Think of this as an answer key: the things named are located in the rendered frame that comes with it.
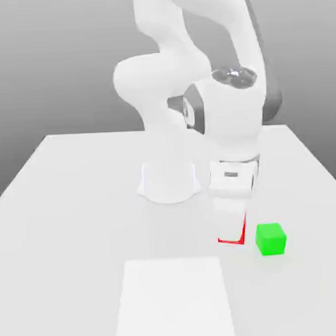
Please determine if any small red cube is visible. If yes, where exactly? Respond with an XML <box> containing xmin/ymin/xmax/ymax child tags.
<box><xmin>216</xmin><ymin>212</ymin><xmax>249</xmax><ymax>247</ymax></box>

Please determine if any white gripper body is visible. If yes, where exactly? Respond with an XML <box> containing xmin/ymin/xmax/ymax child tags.
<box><xmin>208</xmin><ymin>158</ymin><xmax>262</xmax><ymax>201</ymax></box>

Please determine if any small green cube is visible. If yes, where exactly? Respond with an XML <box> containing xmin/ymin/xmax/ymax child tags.
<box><xmin>254</xmin><ymin>222</ymin><xmax>289</xmax><ymax>258</ymax></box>

